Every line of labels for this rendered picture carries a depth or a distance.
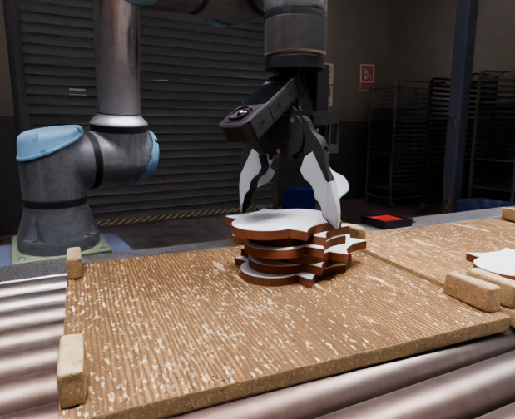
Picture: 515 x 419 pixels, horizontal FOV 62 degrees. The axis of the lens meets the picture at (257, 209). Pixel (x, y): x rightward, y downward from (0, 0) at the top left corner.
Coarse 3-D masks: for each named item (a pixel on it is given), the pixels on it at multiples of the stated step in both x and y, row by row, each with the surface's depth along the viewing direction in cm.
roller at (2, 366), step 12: (24, 348) 39; (36, 348) 39; (48, 348) 39; (0, 360) 37; (12, 360) 38; (24, 360) 38; (36, 360) 38; (48, 360) 38; (0, 372) 37; (12, 372) 37; (24, 372) 37
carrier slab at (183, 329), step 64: (192, 256) 62; (64, 320) 41; (128, 320) 41; (192, 320) 41; (256, 320) 41; (320, 320) 41; (384, 320) 41; (448, 320) 41; (128, 384) 31; (192, 384) 31; (256, 384) 32
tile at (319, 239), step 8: (344, 224) 56; (328, 232) 52; (336, 232) 54; (344, 232) 55; (256, 240) 50; (264, 240) 50; (272, 240) 49; (280, 240) 49; (288, 240) 49; (296, 240) 50; (312, 240) 50; (320, 240) 50
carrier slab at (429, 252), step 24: (384, 240) 71; (408, 240) 71; (432, 240) 71; (456, 240) 71; (480, 240) 71; (504, 240) 71; (408, 264) 58; (432, 264) 58; (456, 264) 58; (504, 312) 44
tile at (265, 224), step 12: (228, 216) 55; (240, 216) 55; (252, 216) 55; (264, 216) 55; (276, 216) 55; (288, 216) 55; (300, 216) 55; (312, 216) 55; (240, 228) 49; (252, 228) 48; (264, 228) 48; (276, 228) 48; (288, 228) 49; (300, 228) 48; (312, 228) 50; (324, 228) 52
